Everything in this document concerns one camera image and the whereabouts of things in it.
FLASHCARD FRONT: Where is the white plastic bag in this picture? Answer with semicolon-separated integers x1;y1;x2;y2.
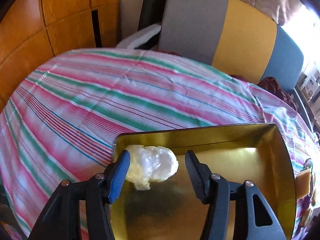
126;145;179;191

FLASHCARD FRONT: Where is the gold metal tray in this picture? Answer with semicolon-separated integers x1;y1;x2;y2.
111;124;296;239

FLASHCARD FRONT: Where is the yellow sponge block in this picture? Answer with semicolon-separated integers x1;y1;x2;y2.
295;168;311;199

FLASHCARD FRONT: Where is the striped pink green tablecloth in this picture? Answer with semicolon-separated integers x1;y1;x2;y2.
1;49;319;235

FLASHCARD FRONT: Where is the dark red cloth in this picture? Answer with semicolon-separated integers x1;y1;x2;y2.
258;77;297;111

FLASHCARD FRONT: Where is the grey yellow blue chair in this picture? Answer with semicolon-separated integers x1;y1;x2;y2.
138;0;305;92

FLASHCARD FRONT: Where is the orange wooden wardrobe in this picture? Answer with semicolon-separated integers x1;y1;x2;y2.
1;0;120;106

